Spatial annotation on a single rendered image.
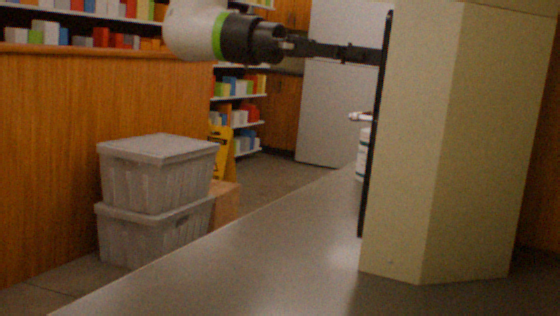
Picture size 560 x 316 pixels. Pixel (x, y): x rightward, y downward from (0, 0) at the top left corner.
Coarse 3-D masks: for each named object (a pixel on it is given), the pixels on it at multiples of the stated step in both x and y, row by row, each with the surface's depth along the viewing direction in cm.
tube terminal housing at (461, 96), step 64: (448, 0) 90; (512, 0) 93; (448, 64) 91; (512, 64) 96; (384, 128) 96; (448, 128) 93; (512, 128) 99; (384, 192) 97; (448, 192) 96; (512, 192) 103; (384, 256) 99; (448, 256) 99
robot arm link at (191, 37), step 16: (176, 0) 105; (192, 0) 104; (208, 0) 105; (224, 0) 108; (176, 16) 104; (192, 16) 104; (208, 16) 104; (224, 16) 104; (176, 32) 104; (192, 32) 104; (208, 32) 103; (176, 48) 106; (192, 48) 105; (208, 48) 104
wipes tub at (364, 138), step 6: (360, 132) 169; (366, 132) 166; (360, 138) 169; (366, 138) 166; (360, 144) 168; (366, 144) 166; (360, 150) 168; (366, 150) 166; (360, 156) 168; (366, 156) 166; (360, 162) 168; (360, 168) 168; (360, 174) 168; (360, 180) 168
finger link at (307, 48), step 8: (288, 40) 97; (296, 40) 97; (304, 40) 97; (296, 48) 98; (304, 48) 98; (312, 48) 97; (320, 48) 97; (328, 48) 97; (312, 56) 98; (320, 56) 98; (328, 56) 97; (336, 56) 97
